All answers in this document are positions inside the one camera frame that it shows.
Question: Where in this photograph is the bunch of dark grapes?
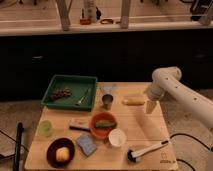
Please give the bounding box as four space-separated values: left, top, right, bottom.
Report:
49 88 71 101

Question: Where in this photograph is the green cucumber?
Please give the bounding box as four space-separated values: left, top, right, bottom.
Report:
95 122 116 128

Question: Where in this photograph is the brown ring on shelf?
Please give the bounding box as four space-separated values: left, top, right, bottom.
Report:
100 18 115 25

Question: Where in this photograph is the black pole stand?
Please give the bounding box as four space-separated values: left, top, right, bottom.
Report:
13 122 24 171

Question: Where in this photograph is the yellow banana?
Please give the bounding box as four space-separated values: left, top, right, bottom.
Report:
122 97 145 106

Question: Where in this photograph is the wooden block eraser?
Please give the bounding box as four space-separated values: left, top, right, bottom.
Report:
69 118 89 131

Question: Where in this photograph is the black cable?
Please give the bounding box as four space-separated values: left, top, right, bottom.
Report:
169 132 213 171

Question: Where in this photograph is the small metal cup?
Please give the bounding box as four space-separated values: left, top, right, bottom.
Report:
102 94 113 110

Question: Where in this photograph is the blue sponge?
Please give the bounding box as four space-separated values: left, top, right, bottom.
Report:
76 134 97 156

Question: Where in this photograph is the orange bowl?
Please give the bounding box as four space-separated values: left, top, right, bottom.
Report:
89 112 117 140

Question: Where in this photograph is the green plastic tray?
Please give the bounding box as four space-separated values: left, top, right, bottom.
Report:
41 75 97 111

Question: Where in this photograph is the clear glass cup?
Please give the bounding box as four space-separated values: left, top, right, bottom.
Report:
100 86 115 94

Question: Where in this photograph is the red object on shelf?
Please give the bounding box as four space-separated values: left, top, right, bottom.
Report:
80 9 91 25

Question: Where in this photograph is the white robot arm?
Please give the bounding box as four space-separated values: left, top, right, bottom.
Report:
147 67 213 131

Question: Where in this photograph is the metal spoon in tray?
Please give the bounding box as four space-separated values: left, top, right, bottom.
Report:
76 88 91 106

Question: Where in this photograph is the green plastic cup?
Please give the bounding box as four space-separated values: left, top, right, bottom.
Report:
38 120 53 137

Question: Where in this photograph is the white cup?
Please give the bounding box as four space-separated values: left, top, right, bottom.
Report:
108 129 126 147

